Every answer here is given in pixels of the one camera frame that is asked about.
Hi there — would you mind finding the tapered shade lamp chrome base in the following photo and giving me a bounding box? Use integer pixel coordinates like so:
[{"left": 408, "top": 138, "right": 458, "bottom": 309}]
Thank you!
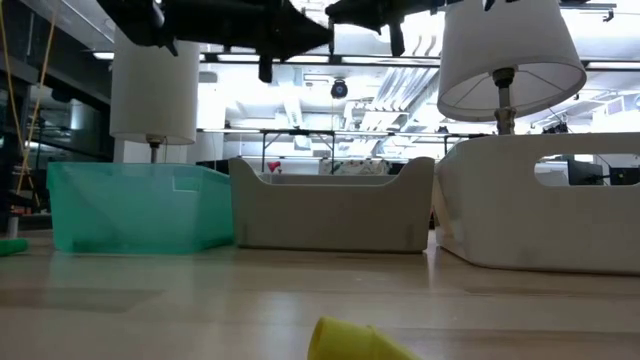
[{"left": 437, "top": 0, "right": 588, "bottom": 136}]

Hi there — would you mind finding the cylinder shade lamp wooden base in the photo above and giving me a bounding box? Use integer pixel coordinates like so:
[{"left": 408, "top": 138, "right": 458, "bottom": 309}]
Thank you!
[{"left": 108, "top": 29, "right": 202, "bottom": 165}]

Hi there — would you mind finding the yellow crayon stub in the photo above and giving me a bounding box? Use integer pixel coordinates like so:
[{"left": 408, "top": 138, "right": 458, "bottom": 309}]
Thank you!
[{"left": 306, "top": 315, "right": 424, "bottom": 360}]

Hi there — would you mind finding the grey plastic bin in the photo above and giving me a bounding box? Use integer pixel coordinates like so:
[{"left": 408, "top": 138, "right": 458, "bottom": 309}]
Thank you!
[{"left": 228, "top": 156, "right": 436, "bottom": 255}]

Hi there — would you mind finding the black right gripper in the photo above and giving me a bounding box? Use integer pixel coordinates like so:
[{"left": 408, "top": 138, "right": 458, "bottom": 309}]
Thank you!
[{"left": 324, "top": 0, "right": 442, "bottom": 58}]

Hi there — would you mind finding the patterned background box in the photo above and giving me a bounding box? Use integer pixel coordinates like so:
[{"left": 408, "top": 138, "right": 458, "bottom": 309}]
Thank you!
[{"left": 319, "top": 158, "right": 391, "bottom": 176}]

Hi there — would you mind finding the black background monitor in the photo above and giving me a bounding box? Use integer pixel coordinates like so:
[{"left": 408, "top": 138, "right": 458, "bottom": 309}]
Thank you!
[
  {"left": 567, "top": 158, "right": 605, "bottom": 187},
  {"left": 608, "top": 167, "right": 640, "bottom": 186}
]

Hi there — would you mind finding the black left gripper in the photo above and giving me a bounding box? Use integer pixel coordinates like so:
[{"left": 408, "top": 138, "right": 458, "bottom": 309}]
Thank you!
[{"left": 198, "top": 0, "right": 335, "bottom": 85}]

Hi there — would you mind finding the green translucent plastic bin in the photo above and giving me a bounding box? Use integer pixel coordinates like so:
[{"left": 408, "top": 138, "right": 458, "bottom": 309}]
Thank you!
[{"left": 46, "top": 160, "right": 235, "bottom": 255}]

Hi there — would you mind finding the yellow extension cable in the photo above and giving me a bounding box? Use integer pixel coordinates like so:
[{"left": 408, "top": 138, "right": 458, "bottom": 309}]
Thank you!
[{"left": 0, "top": 0, "right": 60, "bottom": 196}]

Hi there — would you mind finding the green crayon stub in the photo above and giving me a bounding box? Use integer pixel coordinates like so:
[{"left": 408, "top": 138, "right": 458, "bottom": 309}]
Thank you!
[{"left": 0, "top": 237, "right": 30, "bottom": 258}]

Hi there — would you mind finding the black background table frame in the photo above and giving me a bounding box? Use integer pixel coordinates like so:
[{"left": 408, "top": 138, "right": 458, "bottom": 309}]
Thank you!
[{"left": 259, "top": 128, "right": 337, "bottom": 175}]

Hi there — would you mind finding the black ceiling camera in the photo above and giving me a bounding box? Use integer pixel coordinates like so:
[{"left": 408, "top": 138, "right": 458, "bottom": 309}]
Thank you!
[{"left": 329, "top": 78, "right": 350, "bottom": 101}]

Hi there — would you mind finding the white plastic bin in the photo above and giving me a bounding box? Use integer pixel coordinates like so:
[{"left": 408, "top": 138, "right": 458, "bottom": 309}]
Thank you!
[{"left": 432, "top": 132, "right": 640, "bottom": 277}]

